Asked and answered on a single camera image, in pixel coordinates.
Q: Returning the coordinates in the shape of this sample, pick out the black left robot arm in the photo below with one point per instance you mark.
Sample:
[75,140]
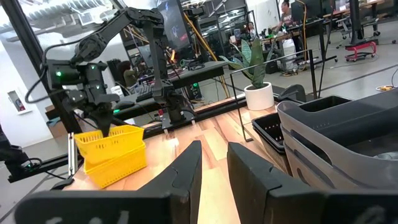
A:
[157,56]

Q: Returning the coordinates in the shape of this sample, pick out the grey plastic basket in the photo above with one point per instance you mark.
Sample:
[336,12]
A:
[342,121]
[311,174]

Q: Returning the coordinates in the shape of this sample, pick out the red rolling stool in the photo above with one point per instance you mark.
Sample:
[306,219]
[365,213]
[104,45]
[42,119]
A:
[360,46]

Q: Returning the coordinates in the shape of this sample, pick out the yellow plastic basket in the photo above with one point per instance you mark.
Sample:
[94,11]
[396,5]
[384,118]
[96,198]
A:
[109,149]
[118,171]

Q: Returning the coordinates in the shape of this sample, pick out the fire extinguisher wall cabinet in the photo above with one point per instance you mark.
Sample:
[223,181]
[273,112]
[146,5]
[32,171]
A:
[17,101]

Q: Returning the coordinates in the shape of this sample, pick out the silver metal bar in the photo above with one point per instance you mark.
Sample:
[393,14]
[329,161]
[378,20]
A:
[72,155]

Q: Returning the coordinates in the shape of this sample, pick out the person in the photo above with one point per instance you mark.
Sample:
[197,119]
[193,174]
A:
[252,29]
[129,76]
[286,17]

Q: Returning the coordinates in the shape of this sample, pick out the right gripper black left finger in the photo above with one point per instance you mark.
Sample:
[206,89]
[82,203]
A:
[174,186]

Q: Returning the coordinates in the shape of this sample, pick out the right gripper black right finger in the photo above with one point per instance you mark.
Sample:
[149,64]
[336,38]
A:
[264,199]

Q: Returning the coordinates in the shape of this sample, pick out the grey side desk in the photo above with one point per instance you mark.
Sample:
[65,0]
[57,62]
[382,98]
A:
[199,73]

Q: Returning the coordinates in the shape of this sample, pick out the black office desk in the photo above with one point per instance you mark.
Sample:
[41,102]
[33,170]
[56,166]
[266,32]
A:
[311,23]

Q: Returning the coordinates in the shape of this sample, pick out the black keyboard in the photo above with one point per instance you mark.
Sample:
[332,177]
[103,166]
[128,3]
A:
[145,92]

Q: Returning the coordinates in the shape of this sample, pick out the white plant pot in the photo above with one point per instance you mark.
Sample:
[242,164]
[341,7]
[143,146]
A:
[259,98]

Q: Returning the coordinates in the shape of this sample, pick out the computer monitor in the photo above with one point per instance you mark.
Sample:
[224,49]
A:
[174,28]

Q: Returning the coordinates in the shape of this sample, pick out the black plastic basket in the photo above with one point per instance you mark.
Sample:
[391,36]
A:
[276,158]
[270,127]

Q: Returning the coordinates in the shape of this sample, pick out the green snake plant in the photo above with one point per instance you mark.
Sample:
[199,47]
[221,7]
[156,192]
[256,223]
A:
[258,68]

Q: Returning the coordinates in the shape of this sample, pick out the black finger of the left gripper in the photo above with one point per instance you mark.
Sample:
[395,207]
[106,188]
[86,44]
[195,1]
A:
[108,118]
[99,118]

